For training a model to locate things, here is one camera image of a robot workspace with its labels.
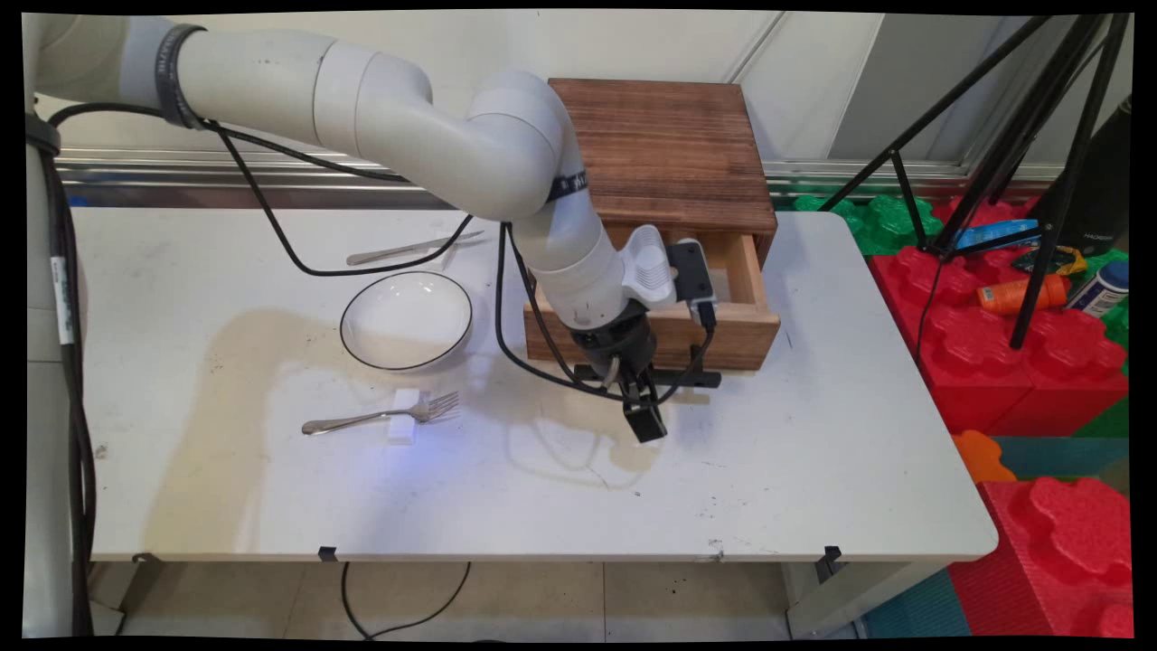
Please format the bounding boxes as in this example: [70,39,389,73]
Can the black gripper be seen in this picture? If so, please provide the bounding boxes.
[571,303,670,445]

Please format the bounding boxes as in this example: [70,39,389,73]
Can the wooden drawer with black handle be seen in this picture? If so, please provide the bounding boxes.
[522,224,782,391]

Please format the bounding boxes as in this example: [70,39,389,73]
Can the white fork rest block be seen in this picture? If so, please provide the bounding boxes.
[387,388,422,445]

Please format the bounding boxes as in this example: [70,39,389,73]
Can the white bowl with black rim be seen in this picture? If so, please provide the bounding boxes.
[340,270,475,373]

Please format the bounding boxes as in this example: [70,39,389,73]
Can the brown wooden drawer cabinet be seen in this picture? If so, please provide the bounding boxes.
[547,78,779,269]

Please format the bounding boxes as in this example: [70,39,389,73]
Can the silver fork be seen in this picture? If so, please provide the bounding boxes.
[302,392,460,437]

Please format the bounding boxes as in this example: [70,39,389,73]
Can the silver table knife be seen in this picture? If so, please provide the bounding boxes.
[347,231,486,267]

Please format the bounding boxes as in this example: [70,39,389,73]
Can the green foam block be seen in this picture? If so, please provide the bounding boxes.
[794,193,945,257]

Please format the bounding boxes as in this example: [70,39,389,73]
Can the orange foam piece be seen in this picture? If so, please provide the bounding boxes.
[952,430,1019,486]

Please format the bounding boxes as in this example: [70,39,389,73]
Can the large red foam block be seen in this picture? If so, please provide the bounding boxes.
[870,197,1131,437]

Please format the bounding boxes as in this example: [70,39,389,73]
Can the orange plastic bottle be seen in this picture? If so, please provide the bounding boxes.
[977,275,1070,317]

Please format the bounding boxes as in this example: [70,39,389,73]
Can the blue flat package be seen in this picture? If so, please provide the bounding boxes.
[955,220,1041,252]

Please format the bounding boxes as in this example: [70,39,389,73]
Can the teal foam floor mat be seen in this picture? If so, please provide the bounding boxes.
[992,437,1130,482]

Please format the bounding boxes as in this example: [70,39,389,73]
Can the red foam block with knobs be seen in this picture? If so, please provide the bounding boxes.
[947,476,1136,637]

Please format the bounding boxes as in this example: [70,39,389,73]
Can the yellow and black packet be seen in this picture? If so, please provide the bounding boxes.
[1011,247,1088,275]

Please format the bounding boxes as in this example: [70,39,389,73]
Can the white bottle with blue cap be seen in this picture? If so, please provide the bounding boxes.
[1067,261,1130,318]

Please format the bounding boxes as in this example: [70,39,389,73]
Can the black tripod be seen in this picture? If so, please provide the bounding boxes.
[821,14,1133,351]

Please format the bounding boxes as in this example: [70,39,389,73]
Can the black thermos bottle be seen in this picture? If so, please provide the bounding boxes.
[1039,95,1133,257]

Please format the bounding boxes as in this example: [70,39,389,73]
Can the black camera usb cable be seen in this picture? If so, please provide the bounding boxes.
[494,222,720,404]

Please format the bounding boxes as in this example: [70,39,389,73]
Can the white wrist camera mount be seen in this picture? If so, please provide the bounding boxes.
[622,224,681,308]

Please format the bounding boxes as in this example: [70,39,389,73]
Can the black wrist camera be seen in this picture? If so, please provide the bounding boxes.
[666,239,720,310]

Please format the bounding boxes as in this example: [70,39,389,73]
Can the white table leg frame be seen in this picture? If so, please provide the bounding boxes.
[783,561,945,639]

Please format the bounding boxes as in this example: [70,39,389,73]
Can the black floor cable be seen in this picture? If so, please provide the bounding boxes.
[341,561,472,640]

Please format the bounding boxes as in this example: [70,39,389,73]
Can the metal wall rail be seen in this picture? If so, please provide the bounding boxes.
[54,149,1068,189]

